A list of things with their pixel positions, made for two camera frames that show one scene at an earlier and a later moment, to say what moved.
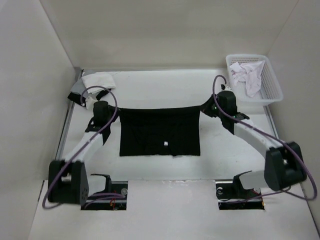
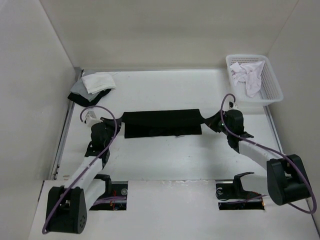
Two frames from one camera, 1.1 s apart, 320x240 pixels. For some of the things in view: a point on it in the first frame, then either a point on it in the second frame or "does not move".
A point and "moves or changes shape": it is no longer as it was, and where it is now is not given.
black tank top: [167, 131] moves or changes shape
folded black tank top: [81, 100] does not move
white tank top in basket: [250, 73] does not move
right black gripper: [206, 107] to [224, 114]
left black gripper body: [108, 119] to [111, 132]
